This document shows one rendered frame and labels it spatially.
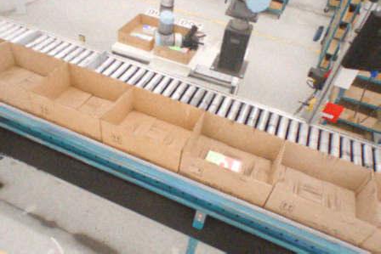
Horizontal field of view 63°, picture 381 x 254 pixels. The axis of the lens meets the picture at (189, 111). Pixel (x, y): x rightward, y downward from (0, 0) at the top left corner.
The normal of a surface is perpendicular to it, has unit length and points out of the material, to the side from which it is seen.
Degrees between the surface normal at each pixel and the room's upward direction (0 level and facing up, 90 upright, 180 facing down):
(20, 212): 0
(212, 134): 89
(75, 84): 90
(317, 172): 89
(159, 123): 0
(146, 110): 89
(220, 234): 0
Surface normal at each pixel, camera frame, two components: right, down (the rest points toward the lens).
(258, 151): -0.36, 0.58
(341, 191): 0.14, -0.73
